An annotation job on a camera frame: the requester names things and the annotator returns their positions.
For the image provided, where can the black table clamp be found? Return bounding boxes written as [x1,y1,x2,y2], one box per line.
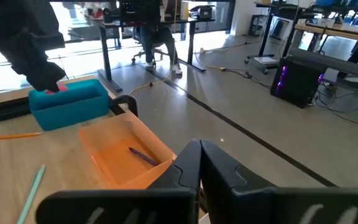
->
[108,95,139,118]

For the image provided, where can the wooden workbench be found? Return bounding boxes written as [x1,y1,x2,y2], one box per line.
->
[286,23,358,94]

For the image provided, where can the black office chair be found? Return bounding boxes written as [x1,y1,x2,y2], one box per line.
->
[131,26,171,65]

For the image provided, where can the black perforated panel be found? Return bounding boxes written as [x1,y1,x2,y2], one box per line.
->
[119,0,162,23]

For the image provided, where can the black computer tower purple lights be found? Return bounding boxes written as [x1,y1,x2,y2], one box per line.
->
[270,55,324,109]

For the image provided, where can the pink eraser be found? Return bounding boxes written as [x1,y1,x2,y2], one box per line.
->
[44,84,70,95]

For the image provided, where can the black office desk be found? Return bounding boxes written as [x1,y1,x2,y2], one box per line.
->
[85,14,216,93]

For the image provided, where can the orange translucent plastic bin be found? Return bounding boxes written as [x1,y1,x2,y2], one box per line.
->
[78,111,177,190]

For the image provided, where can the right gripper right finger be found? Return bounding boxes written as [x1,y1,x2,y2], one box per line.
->
[200,139,358,224]

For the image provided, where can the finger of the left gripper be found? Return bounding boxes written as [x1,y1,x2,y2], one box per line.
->
[26,62,67,93]

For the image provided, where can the teal green marker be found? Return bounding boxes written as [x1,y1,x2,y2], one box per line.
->
[16,164,46,224]

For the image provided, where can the orange pencil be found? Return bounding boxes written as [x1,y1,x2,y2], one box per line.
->
[0,132,43,142]

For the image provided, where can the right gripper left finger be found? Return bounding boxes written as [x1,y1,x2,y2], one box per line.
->
[35,139,202,224]

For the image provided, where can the yellow box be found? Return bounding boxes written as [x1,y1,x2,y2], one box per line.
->
[180,0,193,20]

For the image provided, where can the small black computer tower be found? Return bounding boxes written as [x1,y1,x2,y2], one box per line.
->
[248,14,265,37]

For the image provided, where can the black rolling stand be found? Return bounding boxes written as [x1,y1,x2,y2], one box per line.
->
[244,1,295,75]

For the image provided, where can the black table edge rail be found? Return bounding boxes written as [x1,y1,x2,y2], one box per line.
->
[0,95,32,127]

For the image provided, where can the teal plastic bin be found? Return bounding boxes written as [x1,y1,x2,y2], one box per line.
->
[29,78,110,132]

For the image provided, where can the purple pen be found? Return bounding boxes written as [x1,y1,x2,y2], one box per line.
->
[128,147,160,167]

